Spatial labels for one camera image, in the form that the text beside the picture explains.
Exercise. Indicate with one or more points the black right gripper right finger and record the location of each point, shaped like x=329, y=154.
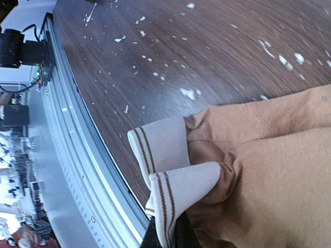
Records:
x=184, y=234

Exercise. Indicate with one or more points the metal front rail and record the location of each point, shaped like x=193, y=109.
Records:
x=86, y=198

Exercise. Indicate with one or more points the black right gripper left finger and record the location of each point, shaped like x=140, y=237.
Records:
x=150, y=239

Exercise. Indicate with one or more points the tan brown boxer underwear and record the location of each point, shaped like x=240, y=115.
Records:
x=255, y=174

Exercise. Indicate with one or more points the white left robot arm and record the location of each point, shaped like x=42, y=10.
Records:
x=15, y=51

